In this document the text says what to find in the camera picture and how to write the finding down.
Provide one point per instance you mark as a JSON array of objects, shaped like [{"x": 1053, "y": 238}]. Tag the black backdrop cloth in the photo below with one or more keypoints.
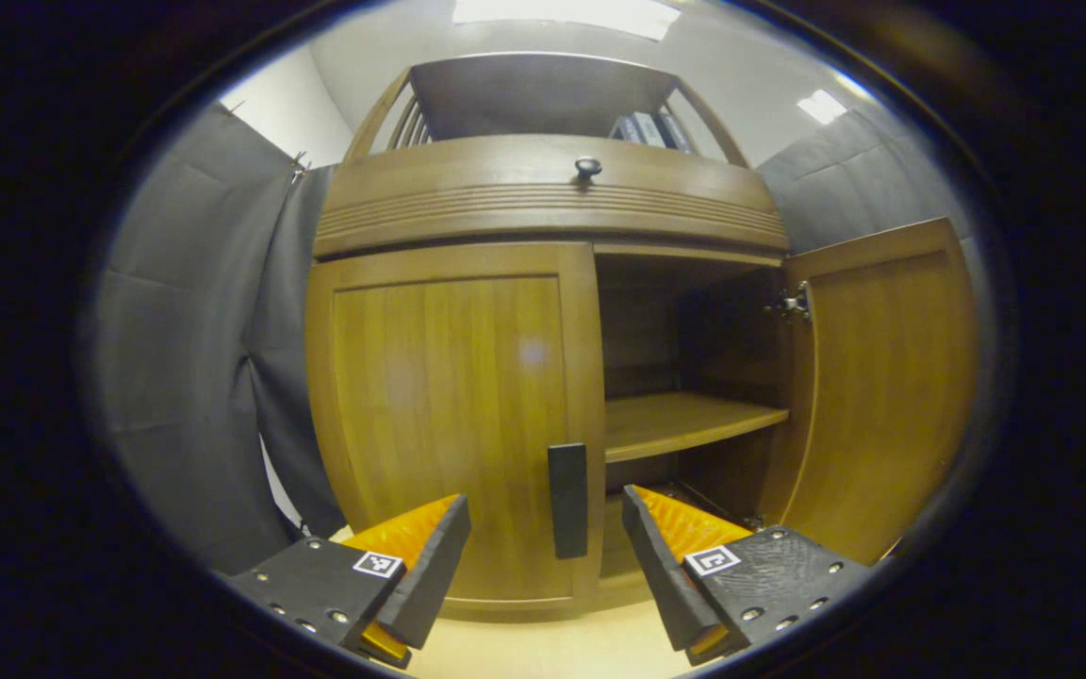
[{"x": 185, "y": 330}]

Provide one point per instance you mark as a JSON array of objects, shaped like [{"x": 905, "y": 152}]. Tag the wooden double-door shoe cabinet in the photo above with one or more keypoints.
[{"x": 694, "y": 424}]

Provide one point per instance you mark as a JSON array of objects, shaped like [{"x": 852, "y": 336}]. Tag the dark blue book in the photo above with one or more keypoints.
[
  {"x": 626, "y": 130},
  {"x": 649, "y": 130},
  {"x": 673, "y": 132}
]

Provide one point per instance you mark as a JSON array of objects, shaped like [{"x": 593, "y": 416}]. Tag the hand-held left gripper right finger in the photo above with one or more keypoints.
[{"x": 661, "y": 575}]

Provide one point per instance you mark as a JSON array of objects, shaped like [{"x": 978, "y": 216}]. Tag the wooden shoe cabinet door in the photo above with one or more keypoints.
[
  {"x": 449, "y": 396},
  {"x": 882, "y": 396}
]

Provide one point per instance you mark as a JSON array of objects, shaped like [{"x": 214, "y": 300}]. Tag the ceiling light panel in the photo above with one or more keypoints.
[
  {"x": 567, "y": 14},
  {"x": 821, "y": 107}
]

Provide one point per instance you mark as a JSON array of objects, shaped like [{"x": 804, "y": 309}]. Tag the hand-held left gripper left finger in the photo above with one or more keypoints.
[{"x": 430, "y": 575}]

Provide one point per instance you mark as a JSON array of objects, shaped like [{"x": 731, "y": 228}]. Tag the wooden cabinet drawer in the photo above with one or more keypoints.
[{"x": 468, "y": 184}]

